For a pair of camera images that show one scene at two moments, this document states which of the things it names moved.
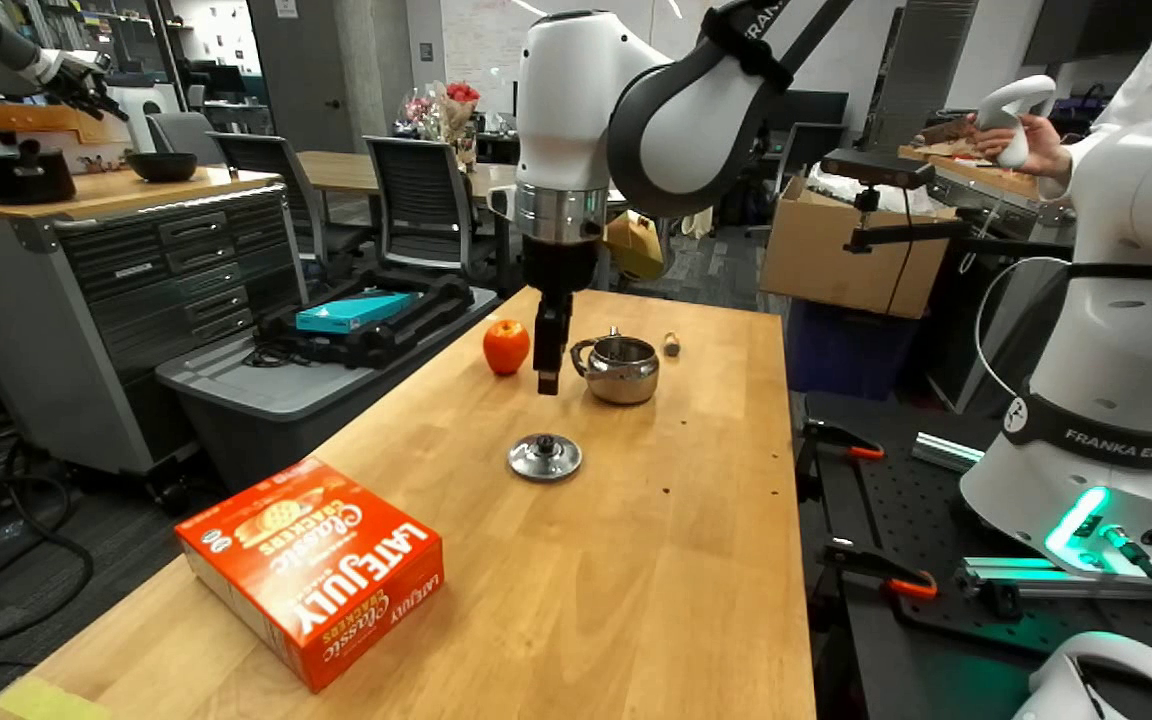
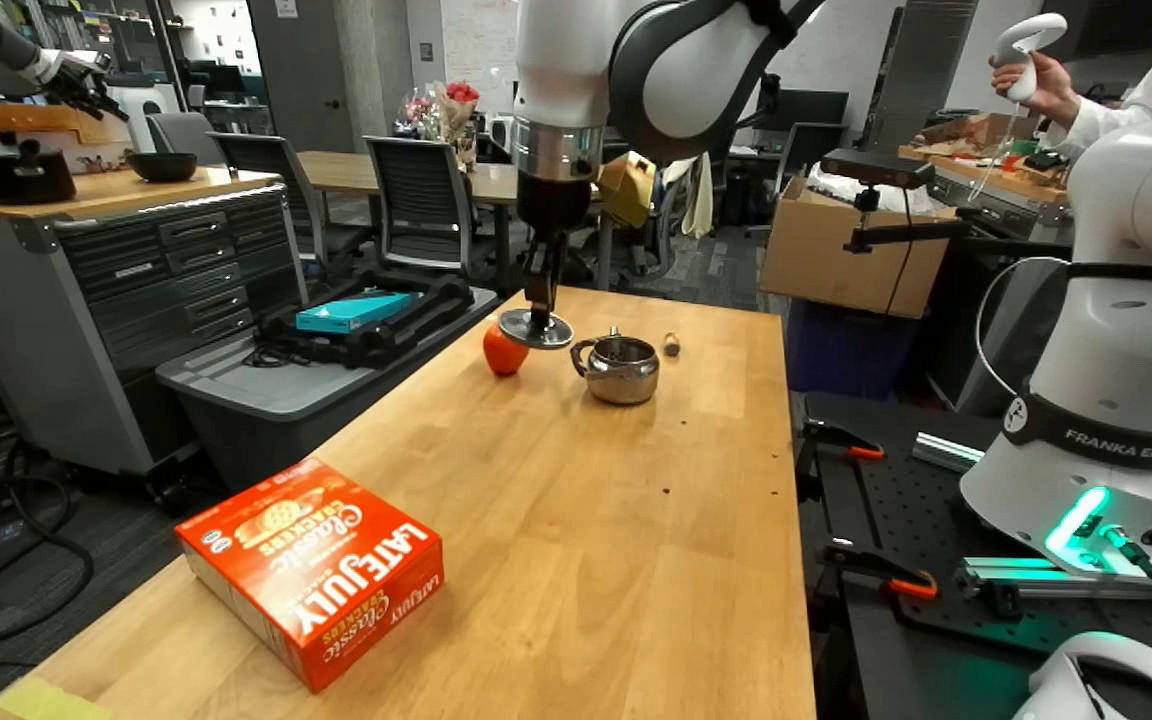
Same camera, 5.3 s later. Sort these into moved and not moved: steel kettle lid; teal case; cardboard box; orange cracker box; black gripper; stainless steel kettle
Moved: black gripper; steel kettle lid
Not moved: stainless steel kettle; orange cracker box; cardboard box; teal case
